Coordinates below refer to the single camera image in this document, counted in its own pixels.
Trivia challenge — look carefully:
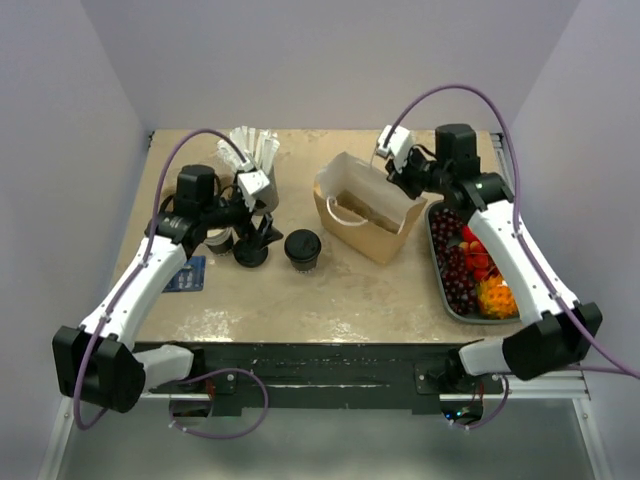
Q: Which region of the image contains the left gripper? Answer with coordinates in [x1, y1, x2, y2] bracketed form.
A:
[202, 185, 283, 250]

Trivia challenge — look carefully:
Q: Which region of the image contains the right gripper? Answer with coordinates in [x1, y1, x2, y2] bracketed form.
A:
[386, 145, 451, 201]

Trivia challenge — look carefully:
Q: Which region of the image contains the black plastic cup lid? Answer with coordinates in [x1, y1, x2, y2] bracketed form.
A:
[284, 229, 322, 251]

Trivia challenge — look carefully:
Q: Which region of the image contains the brown paper takeout bag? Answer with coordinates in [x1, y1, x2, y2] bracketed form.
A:
[313, 152, 426, 265]

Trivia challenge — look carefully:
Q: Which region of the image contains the black paper coffee cup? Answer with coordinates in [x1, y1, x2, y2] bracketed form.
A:
[285, 246, 321, 273]

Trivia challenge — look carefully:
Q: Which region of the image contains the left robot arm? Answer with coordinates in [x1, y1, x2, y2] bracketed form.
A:
[52, 165, 282, 413]

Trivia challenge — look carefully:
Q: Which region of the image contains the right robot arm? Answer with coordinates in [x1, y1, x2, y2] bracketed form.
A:
[376, 124, 602, 393]

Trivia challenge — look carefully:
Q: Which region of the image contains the blue battery blister pack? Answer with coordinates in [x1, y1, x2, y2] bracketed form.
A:
[163, 256, 206, 293]

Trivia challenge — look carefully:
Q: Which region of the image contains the stack of paper cups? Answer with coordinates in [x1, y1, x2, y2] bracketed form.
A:
[204, 227, 234, 256]

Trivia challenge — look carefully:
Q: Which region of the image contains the red apple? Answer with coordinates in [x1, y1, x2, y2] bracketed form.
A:
[461, 225, 480, 245]

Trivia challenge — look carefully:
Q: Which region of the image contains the cherries pile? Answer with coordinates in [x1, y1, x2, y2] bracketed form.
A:
[458, 240, 500, 283]

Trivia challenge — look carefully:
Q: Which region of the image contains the dark red grapes bunch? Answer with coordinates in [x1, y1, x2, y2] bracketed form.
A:
[428, 207, 479, 316]

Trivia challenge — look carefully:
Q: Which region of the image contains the grey fruit tray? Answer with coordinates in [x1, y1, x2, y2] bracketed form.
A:
[424, 201, 520, 325]

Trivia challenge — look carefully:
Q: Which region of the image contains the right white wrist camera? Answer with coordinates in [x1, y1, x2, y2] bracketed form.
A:
[375, 125, 414, 173]

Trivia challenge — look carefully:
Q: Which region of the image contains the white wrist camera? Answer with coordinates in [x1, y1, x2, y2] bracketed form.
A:
[236, 160, 269, 211]
[375, 125, 414, 173]

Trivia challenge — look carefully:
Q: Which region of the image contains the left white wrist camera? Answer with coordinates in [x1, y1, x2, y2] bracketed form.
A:
[236, 160, 269, 211]

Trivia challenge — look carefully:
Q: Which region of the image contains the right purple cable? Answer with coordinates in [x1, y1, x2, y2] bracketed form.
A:
[389, 84, 640, 431]

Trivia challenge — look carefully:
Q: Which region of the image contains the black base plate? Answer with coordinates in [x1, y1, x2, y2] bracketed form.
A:
[154, 342, 503, 416]

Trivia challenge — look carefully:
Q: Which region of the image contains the aluminium rail frame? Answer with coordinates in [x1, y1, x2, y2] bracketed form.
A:
[37, 324, 614, 480]

